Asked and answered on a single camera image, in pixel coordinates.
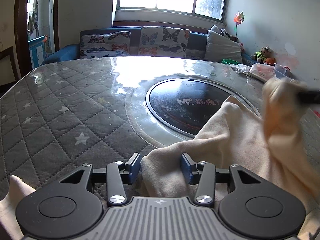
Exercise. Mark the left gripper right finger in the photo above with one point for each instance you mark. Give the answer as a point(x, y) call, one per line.
point(203, 175)

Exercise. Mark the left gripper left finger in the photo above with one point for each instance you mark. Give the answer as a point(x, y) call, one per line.
point(119, 174)

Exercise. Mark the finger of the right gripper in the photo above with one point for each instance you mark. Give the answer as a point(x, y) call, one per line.
point(308, 97)

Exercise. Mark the cream knit sweater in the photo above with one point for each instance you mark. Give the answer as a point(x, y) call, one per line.
point(265, 189)

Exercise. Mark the pink white folded clothes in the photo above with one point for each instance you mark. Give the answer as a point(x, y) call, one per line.
point(262, 72)

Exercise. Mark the clear plastic storage box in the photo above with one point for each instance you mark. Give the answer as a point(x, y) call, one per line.
point(283, 72)

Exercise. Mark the teddy bear toy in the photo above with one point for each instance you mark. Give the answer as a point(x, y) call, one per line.
point(265, 56)

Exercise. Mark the black induction cooktop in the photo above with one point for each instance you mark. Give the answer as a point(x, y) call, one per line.
point(185, 105)

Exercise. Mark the green plastic basin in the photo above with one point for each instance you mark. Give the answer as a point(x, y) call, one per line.
point(229, 61)

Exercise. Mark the grey quilted table cover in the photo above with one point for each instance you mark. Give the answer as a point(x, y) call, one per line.
point(95, 110)

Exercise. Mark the grey pillow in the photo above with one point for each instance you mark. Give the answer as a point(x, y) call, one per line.
point(219, 47)

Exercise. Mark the colourful pinwheel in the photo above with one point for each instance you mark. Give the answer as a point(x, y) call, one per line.
point(238, 20)

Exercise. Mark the white plush toy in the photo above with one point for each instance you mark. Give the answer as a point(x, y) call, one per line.
point(222, 32)

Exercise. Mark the blue sofa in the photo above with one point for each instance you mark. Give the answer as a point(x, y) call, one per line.
point(195, 49)

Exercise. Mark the right butterfly cushion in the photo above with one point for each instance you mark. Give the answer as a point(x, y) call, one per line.
point(163, 41)

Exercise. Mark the butterfly cushion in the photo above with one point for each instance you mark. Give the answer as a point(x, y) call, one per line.
point(163, 41)
point(105, 45)

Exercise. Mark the left butterfly cushion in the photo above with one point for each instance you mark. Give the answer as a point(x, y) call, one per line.
point(105, 45)

